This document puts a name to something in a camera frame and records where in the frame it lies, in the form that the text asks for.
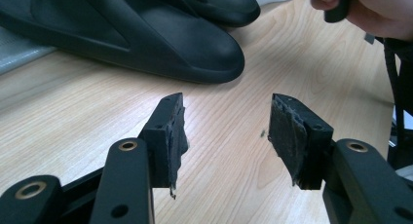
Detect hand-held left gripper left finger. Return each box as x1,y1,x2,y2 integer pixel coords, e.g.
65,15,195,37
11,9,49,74
137,92,190,199

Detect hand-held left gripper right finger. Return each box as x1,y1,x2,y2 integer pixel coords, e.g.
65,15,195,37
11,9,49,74
267,93,335,191

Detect black slip-on shoe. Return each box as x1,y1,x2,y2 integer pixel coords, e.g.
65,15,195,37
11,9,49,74
0,0,246,86
171,0,262,28

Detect metal shoe rack grey shelves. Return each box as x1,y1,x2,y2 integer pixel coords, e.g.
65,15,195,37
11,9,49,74
0,25,56,76

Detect right hand-held gripper black cable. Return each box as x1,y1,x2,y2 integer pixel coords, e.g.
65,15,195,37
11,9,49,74
383,38,407,168

